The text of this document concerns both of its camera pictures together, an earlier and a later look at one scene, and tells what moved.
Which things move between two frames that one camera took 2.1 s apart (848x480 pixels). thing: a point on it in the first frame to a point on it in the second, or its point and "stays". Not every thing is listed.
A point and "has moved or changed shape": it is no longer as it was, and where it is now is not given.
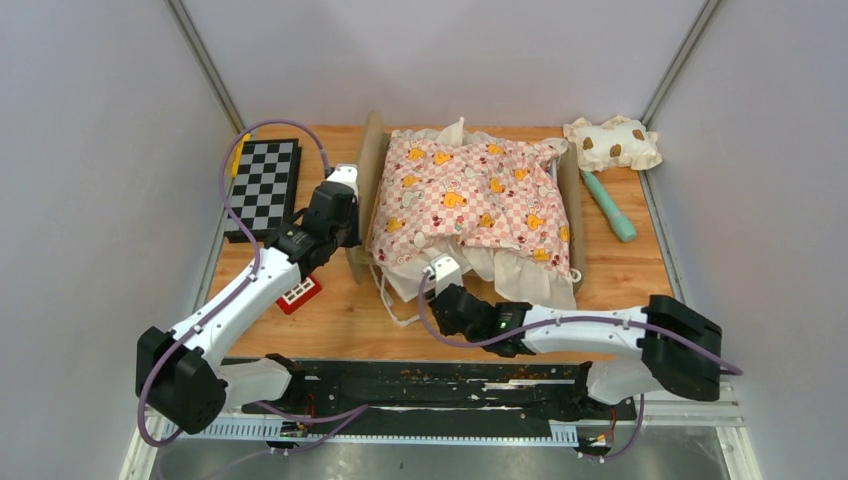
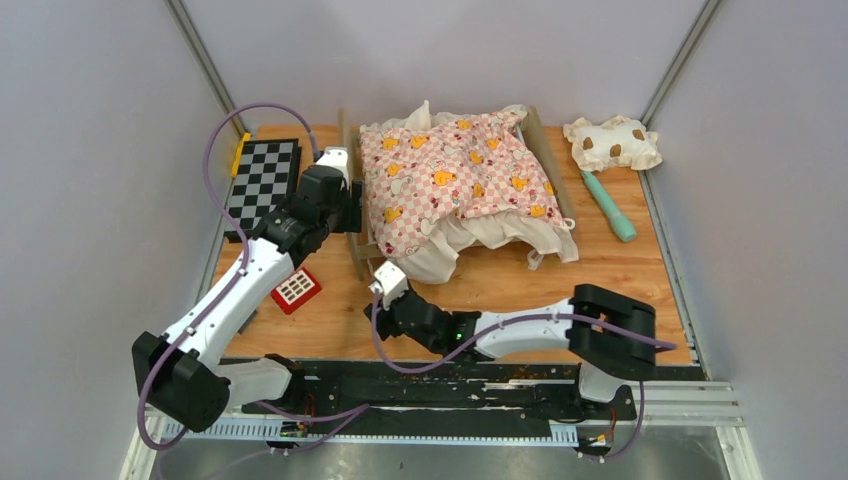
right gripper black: x=445 y=329 to x=386 y=318
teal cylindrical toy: x=621 y=223 stays
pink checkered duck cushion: x=441 y=194 has moved or changed shape
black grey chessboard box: x=264 y=189 stays
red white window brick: x=299 y=295 stays
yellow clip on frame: x=235 y=167 stays
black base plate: x=341 y=398 stays
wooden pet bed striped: x=406 y=266 to x=426 y=253
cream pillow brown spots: x=617 y=140 stays
